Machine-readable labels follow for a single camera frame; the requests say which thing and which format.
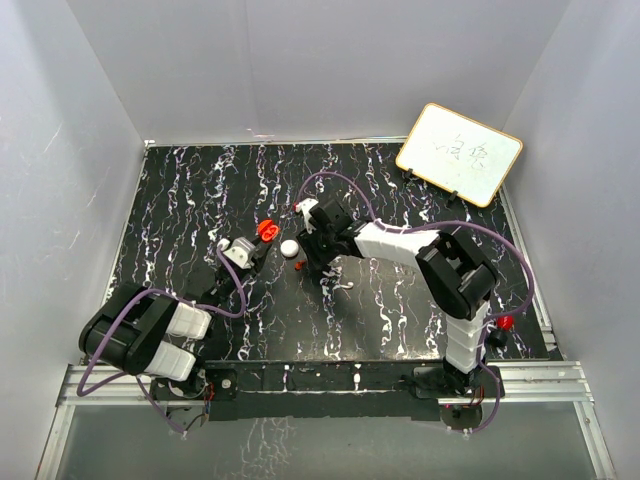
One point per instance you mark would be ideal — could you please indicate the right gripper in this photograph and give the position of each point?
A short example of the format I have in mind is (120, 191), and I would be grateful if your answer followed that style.
(317, 257)

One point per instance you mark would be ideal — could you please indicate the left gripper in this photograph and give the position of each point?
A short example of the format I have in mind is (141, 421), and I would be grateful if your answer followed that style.
(259, 256)

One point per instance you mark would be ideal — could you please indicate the orange earbud charging case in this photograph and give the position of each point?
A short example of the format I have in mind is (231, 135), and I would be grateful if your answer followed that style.
(267, 230)

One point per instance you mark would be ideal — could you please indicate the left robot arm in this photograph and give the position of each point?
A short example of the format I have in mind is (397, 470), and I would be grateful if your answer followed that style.
(127, 334)

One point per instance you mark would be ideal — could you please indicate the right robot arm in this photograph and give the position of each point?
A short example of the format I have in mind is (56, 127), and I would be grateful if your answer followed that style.
(458, 275)

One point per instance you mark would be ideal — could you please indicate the white round disc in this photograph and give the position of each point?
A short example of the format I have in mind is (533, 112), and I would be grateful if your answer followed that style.
(289, 249)

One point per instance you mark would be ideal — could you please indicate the black base bar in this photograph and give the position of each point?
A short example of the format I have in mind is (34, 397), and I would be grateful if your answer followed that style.
(333, 389)

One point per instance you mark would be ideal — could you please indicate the small whiteboard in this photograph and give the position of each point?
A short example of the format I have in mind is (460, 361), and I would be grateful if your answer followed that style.
(458, 155)

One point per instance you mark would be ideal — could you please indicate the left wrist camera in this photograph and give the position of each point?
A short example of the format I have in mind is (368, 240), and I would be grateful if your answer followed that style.
(240, 251)

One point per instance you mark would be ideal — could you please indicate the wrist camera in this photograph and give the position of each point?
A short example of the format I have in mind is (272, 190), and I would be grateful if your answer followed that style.
(304, 208)
(240, 251)

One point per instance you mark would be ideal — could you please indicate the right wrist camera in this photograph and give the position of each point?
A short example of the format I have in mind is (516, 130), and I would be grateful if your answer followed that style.
(304, 208)

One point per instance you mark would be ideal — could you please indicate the aluminium rail frame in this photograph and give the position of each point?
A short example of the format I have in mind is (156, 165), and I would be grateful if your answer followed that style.
(355, 310)

